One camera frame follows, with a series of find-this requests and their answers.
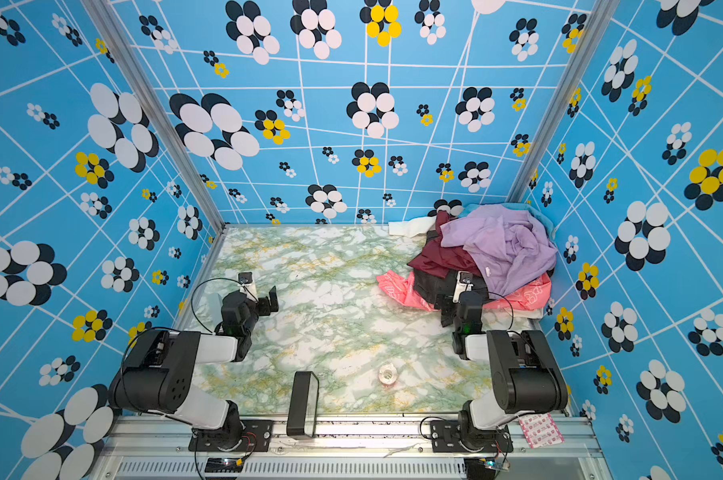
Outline dark grey jeans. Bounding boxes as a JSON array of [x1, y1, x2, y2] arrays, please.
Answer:
[[413, 269, 491, 310]]

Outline white cream cloth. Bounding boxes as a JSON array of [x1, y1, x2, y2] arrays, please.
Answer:
[[389, 216, 435, 238]]

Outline aluminium rail frame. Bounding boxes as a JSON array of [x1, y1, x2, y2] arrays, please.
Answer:
[[91, 414, 613, 479]]

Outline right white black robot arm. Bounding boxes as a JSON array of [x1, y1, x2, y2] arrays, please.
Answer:
[[451, 291, 567, 452]]

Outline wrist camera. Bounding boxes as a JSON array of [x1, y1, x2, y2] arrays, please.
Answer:
[[453, 271, 473, 303], [238, 272, 258, 302]]

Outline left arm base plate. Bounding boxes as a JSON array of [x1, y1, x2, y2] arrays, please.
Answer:
[[189, 418, 275, 453]]

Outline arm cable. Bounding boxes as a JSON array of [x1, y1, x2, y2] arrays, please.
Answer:
[[190, 277, 243, 335], [484, 291, 515, 332]]

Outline maroon cloth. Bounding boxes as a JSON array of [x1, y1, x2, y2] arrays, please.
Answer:
[[407, 211, 481, 279]]

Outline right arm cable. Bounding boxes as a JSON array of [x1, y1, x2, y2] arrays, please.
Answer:
[[484, 291, 515, 332]]

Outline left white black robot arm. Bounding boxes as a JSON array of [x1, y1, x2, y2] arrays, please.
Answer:
[[110, 288, 280, 454]]

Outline clear tape roll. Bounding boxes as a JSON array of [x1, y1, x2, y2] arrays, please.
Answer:
[[377, 363, 399, 387]]

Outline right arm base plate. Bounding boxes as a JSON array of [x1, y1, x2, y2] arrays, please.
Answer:
[[425, 418, 513, 455]]

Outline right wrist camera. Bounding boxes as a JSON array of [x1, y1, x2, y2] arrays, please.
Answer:
[[453, 271, 473, 303]]

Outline lilac purple shirt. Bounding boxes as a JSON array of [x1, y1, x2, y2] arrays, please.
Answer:
[[441, 209, 557, 295]]

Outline black rectangular box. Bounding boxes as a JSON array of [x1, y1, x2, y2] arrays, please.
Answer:
[[286, 371, 320, 440]]

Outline pink patterned packet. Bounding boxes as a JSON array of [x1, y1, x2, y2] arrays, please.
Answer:
[[519, 413, 565, 449]]

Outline pink bear print cloth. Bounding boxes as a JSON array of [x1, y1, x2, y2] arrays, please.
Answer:
[[377, 270, 553, 312]]

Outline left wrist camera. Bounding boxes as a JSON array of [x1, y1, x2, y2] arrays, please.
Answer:
[[238, 272, 258, 302]]

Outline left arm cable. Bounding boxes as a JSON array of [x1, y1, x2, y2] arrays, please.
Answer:
[[190, 277, 243, 335]]

